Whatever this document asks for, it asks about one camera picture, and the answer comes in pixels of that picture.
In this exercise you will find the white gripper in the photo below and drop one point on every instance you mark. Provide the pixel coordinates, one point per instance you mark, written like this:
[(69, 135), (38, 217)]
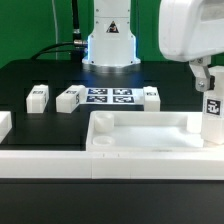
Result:
[(192, 30)]

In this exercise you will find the white desk tabletop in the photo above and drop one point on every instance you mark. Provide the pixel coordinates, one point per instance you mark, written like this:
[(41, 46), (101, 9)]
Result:
[(139, 131)]

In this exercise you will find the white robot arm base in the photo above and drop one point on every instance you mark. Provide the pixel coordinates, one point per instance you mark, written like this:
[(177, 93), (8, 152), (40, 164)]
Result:
[(111, 44)]

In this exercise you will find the fiducial marker sheet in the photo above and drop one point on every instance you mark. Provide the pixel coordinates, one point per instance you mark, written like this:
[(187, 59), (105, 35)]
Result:
[(116, 96)]

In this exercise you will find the white front fence bar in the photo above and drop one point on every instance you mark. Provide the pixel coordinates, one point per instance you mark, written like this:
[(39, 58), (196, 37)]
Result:
[(205, 165)]

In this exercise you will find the white left fence block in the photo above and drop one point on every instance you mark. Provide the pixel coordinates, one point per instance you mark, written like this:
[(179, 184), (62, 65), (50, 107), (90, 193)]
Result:
[(5, 124)]

